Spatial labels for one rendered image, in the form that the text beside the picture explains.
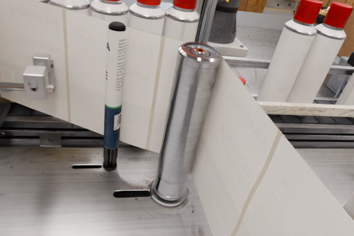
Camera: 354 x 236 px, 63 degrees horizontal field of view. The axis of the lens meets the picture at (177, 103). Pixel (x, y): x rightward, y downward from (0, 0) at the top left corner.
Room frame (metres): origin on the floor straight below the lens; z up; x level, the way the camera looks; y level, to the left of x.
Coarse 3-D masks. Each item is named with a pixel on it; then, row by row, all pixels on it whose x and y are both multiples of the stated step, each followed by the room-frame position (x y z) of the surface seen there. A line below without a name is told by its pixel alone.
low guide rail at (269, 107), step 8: (264, 104) 0.43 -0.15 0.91; (272, 104) 0.43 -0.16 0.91; (280, 104) 0.44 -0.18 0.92; (288, 104) 0.45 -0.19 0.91; (296, 104) 0.45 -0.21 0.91; (304, 104) 0.46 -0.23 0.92; (312, 104) 0.46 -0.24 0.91; (320, 104) 0.47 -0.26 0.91; (328, 104) 0.47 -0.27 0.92; (272, 112) 0.43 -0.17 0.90; (280, 112) 0.44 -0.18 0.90; (288, 112) 0.44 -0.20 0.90; (296, 112) 0.45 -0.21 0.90; (304, 112) 0.45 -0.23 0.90; (312, 112) 0.46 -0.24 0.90; (320, 112) 0.46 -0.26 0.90; (328, 112) 0.46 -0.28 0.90; (336, 112) 0.47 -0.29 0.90; (344, 112) 0.47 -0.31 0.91; (352, 112) 0.48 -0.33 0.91
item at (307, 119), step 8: (256, 96) 0.51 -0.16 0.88; (16, 104) 0.34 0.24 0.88; (8, 112) 0.32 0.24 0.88; (16, 112) 0.32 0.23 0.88; (24, 112) 0.33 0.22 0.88; (32, 112) 0.34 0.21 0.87; (40, 112) 0.33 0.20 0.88; (272, 120) 0.44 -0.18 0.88; (280, 120) 0.44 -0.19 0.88; (288, 120) 0.45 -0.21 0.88; (296, 120) 0.46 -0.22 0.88; (304, 120) 0.46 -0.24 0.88; (312, 120) 0.47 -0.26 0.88; (320, 120) 0.47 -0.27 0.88; (328, 120) 0.48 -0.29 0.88; (336, 120) 0.48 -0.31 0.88; (344, 120) 0.49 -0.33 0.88; (352, 120) 0.50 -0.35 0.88
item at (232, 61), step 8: (224, 56) 0.49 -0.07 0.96; (232, 64) 0.48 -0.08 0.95; (240, 64) 0.49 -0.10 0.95; (248, 64) 0.49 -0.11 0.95; (256, 64) 0.50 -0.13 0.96; (264, 64) 0.50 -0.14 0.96; (328, 72) 0.54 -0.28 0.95; (336, 72) 0.55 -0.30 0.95; (344, 72) 0.55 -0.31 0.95; (352, 72) 0.56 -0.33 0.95
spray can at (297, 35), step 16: (304, 0) 0.47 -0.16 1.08; (304, 16) 0.47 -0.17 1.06; (288, 32) 0.47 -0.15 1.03; (304, 32) 0.46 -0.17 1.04; (288, 48) 0.46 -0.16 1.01; (304, 48) 0.46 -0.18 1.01; (272, 64) 0.47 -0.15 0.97; (288, 64) 0.46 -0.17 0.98; (272, 80) 0.46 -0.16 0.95; (288, 80) 0.46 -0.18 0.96; (272, 96) 0.46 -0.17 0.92
